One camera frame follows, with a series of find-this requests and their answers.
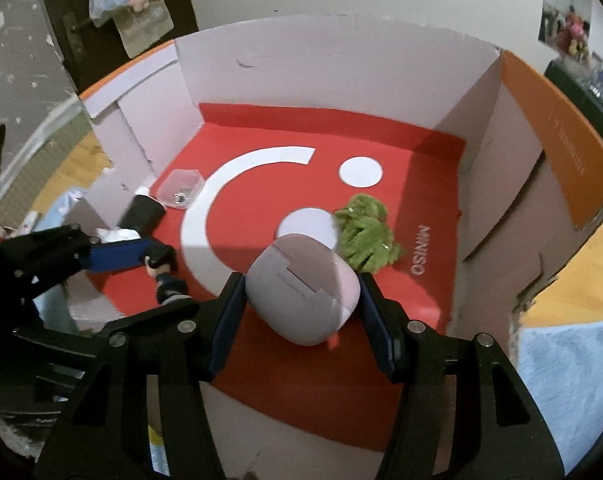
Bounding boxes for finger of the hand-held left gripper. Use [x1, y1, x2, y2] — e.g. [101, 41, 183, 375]
[2, 224, 178, 286]
[12, 325, 113, 361]

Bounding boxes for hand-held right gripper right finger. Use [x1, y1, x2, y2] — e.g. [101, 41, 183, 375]
[357, 272, 567, 480]

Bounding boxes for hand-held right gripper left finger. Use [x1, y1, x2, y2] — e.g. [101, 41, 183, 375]
[34, 271, 247, 480]

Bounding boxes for black cylinder container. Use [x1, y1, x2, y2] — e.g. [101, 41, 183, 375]
[96, 186, 167, 246]

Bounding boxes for dark-haired figurine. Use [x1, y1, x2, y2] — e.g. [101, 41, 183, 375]
[144, 243, 193, 306]

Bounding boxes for pink earbud case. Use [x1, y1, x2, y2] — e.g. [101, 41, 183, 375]
[245, 232, 360, 347]

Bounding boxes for clear plastic small box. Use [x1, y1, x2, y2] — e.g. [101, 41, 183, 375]
[156, 167, 205, 210]

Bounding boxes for green fuzzy scrunchie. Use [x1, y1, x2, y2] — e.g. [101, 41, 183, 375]
[334, 192, 405, 275]

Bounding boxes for orange cardboard box red bottom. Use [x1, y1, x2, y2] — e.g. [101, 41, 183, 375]
[79, 14, 603, 480]

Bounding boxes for blue fluffy towel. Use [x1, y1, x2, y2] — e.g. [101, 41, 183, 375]
[32, 187, 603, 477]

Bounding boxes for clear plastic bag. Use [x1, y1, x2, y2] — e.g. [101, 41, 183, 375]
[88, 0, 128, 29]

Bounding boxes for table with dark cloth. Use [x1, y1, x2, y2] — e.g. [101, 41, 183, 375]
[545, 57, 603, 127]

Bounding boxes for door handle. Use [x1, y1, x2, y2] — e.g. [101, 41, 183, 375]
[64, 14, 90, 49]

